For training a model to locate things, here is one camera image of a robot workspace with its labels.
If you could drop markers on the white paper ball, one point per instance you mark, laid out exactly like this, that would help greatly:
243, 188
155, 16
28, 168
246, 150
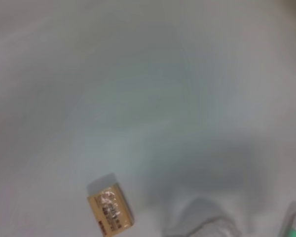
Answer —
202, 219

